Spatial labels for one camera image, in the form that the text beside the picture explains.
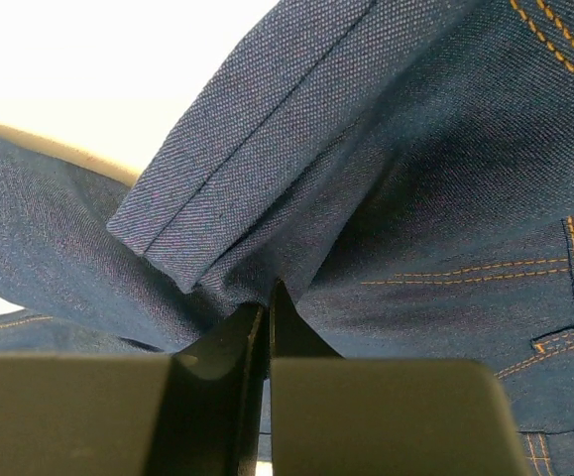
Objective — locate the dark blue denim trousers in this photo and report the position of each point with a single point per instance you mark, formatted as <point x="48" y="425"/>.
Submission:
<point x="404" y="168"/>

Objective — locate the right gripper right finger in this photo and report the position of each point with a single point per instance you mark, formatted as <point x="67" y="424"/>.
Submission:
<point x="402" y="416"/>

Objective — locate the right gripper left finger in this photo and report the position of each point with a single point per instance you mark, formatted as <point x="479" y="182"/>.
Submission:
<point x="195" y="412"/>

